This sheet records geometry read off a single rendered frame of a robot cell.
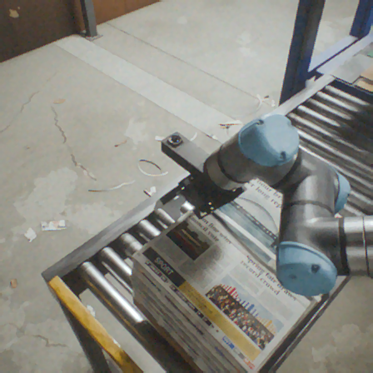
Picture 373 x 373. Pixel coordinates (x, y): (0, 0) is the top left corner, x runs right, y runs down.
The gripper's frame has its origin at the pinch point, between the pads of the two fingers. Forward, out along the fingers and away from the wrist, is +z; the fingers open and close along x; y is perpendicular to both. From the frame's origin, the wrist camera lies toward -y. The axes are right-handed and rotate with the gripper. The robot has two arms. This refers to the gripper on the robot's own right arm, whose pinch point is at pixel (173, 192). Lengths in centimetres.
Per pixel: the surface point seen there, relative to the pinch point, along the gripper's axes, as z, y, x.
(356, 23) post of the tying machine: 42, -19, 168
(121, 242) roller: 27.6, 2.8, -7.0
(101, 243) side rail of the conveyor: 29.1, -0.2, -11.3
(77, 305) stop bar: 21.2, 8.5, -26.3
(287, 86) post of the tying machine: 51, -12, 108
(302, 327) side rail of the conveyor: 0.4, 41.6, 7.3
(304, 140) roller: 21, 10, 64
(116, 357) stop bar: 12.4, 21.5, -27.0
